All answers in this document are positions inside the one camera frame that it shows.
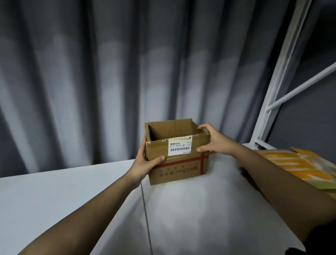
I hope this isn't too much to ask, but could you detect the person's left hand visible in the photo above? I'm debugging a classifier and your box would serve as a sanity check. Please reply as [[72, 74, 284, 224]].
[[125, 138, 167, 186]]

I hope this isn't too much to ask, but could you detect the person's right hand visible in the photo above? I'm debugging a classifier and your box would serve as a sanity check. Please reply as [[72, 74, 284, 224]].
[[196, 123, 244, 158]]

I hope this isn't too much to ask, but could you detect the printed brown cardboard box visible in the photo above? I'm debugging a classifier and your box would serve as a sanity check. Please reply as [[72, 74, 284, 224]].
[[144, 118, 211, 186]]

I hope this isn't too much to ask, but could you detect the pile of cardboard boxes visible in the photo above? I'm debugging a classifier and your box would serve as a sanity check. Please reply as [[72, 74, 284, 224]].
[[240, 146, 336, 201]]

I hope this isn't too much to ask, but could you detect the person's right forearm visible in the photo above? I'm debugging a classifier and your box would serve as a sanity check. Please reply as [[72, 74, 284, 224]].
[[232, 144, 336, 246]]

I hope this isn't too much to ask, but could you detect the person's left forearm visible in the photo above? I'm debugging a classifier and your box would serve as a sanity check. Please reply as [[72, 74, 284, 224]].
[[18, 172, 143, 255]]

